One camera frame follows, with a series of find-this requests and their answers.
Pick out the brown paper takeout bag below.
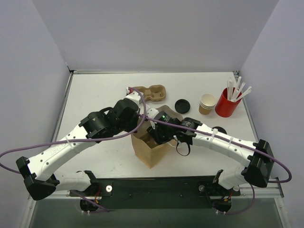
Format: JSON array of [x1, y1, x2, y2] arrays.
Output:
[[131, 105, 183, 170]]

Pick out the black plastic cup lid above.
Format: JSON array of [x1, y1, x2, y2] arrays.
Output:
[[212, 126, 227, 134]]

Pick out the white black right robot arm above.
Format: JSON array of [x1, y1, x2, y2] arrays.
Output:
[[147, 108, 274, 190]]

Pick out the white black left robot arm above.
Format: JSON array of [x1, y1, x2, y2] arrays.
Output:
[[16, 98, 143, 200]]

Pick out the black plastic lid stack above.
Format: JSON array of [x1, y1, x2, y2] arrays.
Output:
[[174, 99, 190, 114]]

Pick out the brown pulp cup carrier stack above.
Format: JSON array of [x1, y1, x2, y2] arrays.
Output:
[[135, 85, 166, 102]]

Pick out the brown paper cup stack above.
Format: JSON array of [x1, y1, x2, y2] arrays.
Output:
[[199, 94, 217, 115]]

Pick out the red ribbed straw cup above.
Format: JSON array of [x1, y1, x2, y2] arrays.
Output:
[[215, 88, 241, 118]]

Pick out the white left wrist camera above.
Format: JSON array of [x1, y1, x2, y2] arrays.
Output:
[[125, 87, 143, 106]]

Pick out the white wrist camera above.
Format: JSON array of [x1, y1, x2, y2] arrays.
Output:
[[125, 87, 143, 106], [146, 108, 159, 119]]

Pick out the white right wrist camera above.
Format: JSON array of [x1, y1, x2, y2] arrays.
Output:
[[146, 108, 159, 119]]

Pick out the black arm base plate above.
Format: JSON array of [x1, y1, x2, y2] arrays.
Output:
[[69, 176, 240, 210]]

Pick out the aluminium front rail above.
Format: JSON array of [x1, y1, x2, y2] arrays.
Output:
[[28, 177, 285, 200]]

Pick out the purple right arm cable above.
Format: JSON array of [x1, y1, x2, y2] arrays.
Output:
[[136, 114, 293, 216]]

